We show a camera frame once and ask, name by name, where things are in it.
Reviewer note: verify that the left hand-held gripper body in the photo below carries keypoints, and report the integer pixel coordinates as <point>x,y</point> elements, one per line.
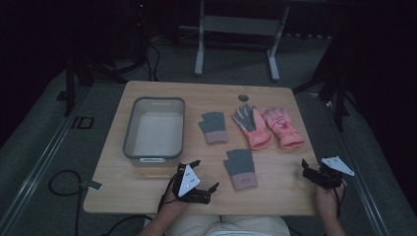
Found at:
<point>188,179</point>

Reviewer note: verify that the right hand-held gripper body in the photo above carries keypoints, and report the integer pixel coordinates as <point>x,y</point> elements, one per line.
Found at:
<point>331,170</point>

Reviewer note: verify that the pink glove with embroidered print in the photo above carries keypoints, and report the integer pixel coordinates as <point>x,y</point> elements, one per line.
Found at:
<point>283,129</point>

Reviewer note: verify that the person's left hand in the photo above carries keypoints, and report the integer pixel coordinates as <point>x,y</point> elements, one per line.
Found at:
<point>170,200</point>

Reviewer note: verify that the person's right hand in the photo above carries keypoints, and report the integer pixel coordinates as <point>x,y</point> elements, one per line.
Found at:
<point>327,200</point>

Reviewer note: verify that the grey fingerless glove pink cuff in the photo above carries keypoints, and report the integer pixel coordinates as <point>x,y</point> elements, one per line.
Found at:
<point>241,164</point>
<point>213,124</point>

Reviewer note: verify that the person's beige trousers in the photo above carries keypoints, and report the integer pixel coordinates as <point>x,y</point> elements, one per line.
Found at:
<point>226,226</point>

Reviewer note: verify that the grey plastic storage bin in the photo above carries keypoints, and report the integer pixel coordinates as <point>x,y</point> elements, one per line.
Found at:
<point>157,134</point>

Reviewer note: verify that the pink glove grey palm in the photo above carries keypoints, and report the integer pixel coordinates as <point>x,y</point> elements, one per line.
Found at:
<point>257,132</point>

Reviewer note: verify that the dark round table grommet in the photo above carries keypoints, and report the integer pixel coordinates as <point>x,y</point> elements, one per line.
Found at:
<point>243,97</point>

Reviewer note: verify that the black metal stand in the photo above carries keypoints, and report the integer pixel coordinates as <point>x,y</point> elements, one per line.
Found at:
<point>334,82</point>
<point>85,70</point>

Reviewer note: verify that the small grey plug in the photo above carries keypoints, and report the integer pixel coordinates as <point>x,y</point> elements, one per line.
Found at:
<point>93,185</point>

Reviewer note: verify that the metal floor rail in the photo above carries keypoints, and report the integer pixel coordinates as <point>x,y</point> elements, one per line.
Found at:
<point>357,170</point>
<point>42,164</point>

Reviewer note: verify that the grey metal desk frame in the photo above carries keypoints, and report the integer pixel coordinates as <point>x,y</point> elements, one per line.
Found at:
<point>241,25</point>

